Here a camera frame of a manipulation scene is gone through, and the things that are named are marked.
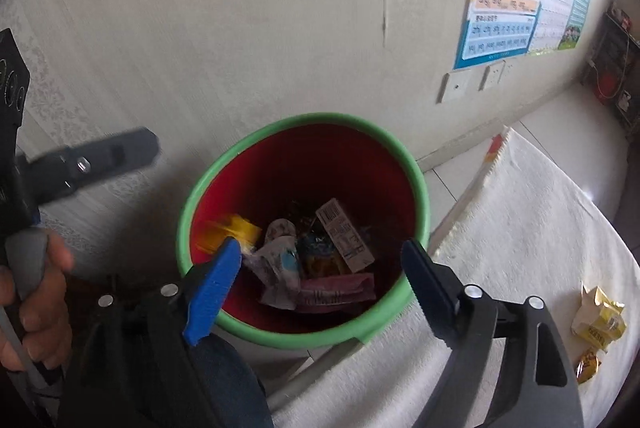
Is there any pink purple snack packet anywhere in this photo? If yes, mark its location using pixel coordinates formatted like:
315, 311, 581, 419
295, 273, 376, 312

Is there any yellow crumpled wrapper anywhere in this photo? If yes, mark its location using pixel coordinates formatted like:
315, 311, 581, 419
571, 284, 627, 351

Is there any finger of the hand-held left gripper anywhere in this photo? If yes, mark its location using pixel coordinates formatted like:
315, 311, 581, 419
25, 127, 161, 205

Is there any green-rimmed red trash bin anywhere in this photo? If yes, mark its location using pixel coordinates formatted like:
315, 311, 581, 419
177, 112, 431, 350

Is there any yellow and black wrapper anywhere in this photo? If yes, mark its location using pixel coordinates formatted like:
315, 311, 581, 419
199, 214, 262, 255

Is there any blue and white wrapper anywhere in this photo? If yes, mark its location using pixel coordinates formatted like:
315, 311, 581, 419
245, 218, 303, 310

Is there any grey metal table frame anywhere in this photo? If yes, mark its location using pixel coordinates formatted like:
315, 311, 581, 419
267, 340, 361, 411

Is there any white printed carton box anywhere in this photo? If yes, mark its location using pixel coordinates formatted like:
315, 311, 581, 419
315, 198, 376, 273

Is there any white wall plate with hole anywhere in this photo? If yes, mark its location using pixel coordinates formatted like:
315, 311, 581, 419
439, 69, 471, 104

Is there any dark metal shelf rack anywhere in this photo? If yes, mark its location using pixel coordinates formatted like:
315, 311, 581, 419
582, 3, 640, 129

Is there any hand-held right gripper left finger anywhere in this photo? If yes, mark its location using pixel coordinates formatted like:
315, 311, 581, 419
60, 236, 243, 428

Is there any person's left hand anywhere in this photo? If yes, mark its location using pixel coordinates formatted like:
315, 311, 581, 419
0, 228, 76, 371

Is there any orange wrapper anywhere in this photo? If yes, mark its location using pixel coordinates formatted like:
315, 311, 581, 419
300, 253, 347, 280

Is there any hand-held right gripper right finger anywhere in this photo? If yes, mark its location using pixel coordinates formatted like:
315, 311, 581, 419
401, 238, 586, 428

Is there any golden foil wrapper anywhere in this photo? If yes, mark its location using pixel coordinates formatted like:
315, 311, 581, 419
575, 347, 601, 384

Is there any blue foil wrapper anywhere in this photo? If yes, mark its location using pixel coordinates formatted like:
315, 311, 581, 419
300, 233, 336, 255

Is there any red plastic bucket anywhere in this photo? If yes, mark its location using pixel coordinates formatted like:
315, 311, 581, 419
595, 71, 618, 99

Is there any person's denim-clad leg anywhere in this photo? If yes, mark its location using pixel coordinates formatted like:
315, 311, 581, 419
187, 333, 274, 428

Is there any white towel table cover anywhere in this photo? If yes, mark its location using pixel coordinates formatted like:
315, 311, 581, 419
272, 128, 640, 428

